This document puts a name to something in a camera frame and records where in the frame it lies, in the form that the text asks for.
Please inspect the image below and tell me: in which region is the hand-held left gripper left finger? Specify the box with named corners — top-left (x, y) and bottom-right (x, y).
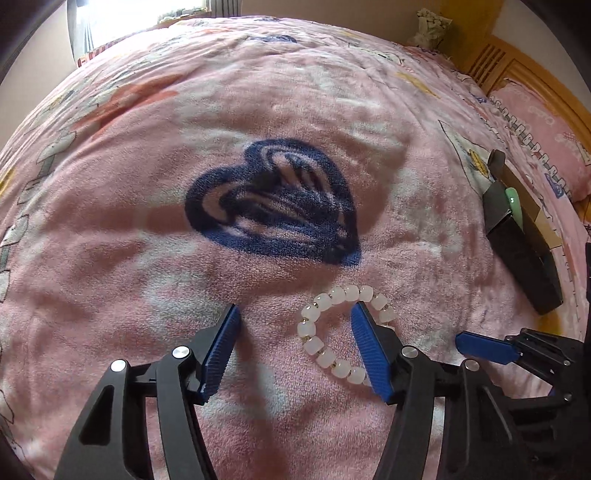
top-left (54, 303), bottom-right (242, 480)

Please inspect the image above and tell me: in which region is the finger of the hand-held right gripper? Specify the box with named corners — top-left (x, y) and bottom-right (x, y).
top-left (455, 328), bottom-right (591, 403)

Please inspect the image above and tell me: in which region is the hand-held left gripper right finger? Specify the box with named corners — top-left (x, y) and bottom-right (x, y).
top-left (349, 301), bottom-right (532, 480)

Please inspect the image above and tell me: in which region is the white bracelet with red beads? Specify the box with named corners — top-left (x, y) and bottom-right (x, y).
top-left (296, 285), bottom-right (398, 387)

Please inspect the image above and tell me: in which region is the black cardboard box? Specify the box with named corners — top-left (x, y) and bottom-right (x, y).
top-left (481, 148), bottom-right (565, 315)

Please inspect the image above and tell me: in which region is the green jade bangle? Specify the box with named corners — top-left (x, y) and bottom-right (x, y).
top-left (505, 187), bottom-right (527, 229)

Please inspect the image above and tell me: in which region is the pink printed blanket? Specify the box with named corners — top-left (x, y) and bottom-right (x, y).
top-left (0, 16), bottom-right (591, 480)

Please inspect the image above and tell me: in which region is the pink printed pillow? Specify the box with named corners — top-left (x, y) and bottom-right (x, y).
top-left (488, 78), bottom-right (591, 204)

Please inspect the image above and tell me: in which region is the wooden headboard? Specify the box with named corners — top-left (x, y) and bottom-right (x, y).
top-left (466, 34), bottom-right (591, 121)

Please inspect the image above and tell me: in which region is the red patterned cloth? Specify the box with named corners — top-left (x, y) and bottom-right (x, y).
top-left (76, 31), bottom-right (155, 68)

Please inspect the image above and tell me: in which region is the pale flower bouquet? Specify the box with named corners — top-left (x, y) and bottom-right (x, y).
top-left (413, 8), bottom-right (454, 49)

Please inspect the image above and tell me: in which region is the window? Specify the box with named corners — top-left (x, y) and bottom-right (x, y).
top-left (88, 0), bottom-right (208, 47)

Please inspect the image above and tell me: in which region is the plain grey curtain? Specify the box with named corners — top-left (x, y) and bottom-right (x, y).
top-left (69, 0), bottom-right (96, 65)

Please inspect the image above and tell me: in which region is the yellow wooden post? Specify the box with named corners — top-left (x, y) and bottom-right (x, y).
top-left (438, 0), bottom-right (505, 49)

